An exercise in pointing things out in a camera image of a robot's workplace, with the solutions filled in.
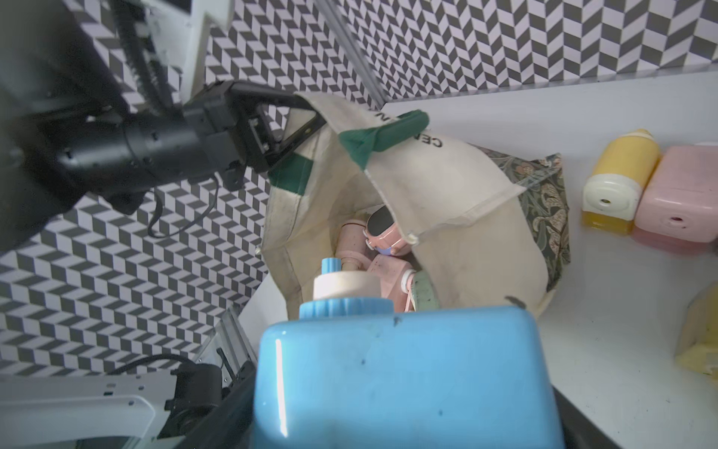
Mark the grey green round sharpener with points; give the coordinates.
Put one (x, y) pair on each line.
(422, 293)

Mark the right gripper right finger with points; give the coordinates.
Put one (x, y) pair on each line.
(579, 432)

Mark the blue round pencil sharpener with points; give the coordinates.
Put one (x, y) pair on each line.
(352, 372)

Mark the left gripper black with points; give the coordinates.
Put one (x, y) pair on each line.
(223, 130)

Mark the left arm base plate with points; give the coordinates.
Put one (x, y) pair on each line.
(199, 389)

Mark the pink robot shaped sharpener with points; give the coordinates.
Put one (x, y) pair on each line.
(383, 236)

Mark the pink rounded pencil sharpener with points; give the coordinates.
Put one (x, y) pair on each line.
(678, 209)

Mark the small pink sharpener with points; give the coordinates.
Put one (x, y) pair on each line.
(396, 275)

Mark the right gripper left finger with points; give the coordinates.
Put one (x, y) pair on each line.
(229, 425)

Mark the yellow block pencil sharpener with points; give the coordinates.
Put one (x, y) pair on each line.
(612, 193)

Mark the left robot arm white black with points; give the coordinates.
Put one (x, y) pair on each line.
(67, 130)

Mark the cream canvas tote bag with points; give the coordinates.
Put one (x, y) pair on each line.
(487, 228)

